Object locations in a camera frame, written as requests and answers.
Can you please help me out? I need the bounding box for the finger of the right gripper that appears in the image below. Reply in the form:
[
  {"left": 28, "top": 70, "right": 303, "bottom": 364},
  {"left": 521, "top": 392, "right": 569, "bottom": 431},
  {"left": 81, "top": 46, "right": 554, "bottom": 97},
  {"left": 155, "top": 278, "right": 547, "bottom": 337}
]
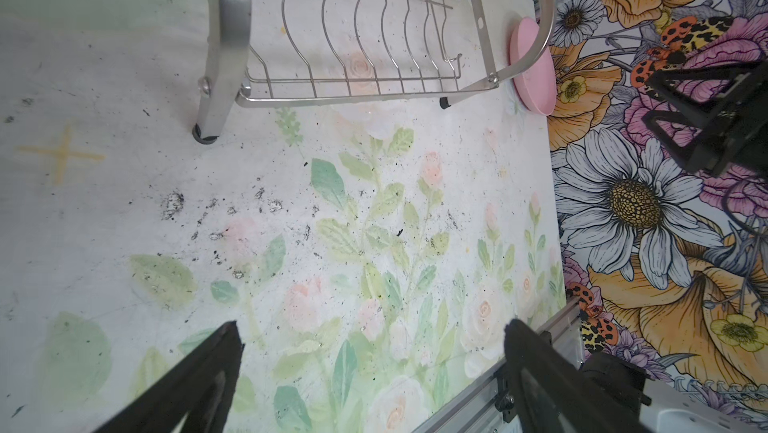
[
  {"left": 645, "top": 64, "right": 750, "bottom": 119},
  {"left": 642, "top": 110, "right": 720, "bottom": 175}
]

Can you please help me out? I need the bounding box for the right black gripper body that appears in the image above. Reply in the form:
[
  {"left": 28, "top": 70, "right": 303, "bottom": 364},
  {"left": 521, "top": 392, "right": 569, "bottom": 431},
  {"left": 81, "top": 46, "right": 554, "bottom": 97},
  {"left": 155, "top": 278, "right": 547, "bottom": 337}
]
[{"left": 691, "top": 61, "right": 767, "bottom": 178}]

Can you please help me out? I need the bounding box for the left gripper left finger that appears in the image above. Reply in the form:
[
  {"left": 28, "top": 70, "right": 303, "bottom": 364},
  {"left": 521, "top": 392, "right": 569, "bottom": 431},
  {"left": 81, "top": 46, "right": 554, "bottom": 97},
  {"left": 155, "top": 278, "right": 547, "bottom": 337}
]
[{"left": 97, "top": 321, "right": 245, "bottom": 432}]

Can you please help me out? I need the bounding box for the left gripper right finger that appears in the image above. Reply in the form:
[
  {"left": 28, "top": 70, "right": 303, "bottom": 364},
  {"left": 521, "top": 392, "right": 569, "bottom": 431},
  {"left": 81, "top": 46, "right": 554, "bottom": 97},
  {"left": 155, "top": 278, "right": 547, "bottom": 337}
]
[{"left": 504, "top": 319, "right": 648, "bottom": 432}]

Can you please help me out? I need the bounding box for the pink round plate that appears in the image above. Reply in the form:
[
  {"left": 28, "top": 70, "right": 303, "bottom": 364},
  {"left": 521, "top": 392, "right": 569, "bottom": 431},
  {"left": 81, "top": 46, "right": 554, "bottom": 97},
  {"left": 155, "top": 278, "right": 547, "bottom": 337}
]
[{"left": 508, "top": 17, "right": 557, "bottom": 116}]

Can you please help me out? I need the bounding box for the chrome wire dish rack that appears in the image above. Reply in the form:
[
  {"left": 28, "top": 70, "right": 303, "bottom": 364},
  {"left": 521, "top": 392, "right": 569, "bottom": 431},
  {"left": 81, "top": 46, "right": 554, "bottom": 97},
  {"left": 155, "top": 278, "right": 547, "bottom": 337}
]
[{"left": 192, "top": 0, "right": 555, "bottom": 145}]

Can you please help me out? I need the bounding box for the aluminium front rail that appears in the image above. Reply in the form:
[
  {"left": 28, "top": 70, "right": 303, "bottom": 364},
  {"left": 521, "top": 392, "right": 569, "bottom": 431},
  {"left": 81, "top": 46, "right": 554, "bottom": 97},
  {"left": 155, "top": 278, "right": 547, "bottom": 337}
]
[{"left": 416, "top": 298, "right": 585, "bottom": 432}]

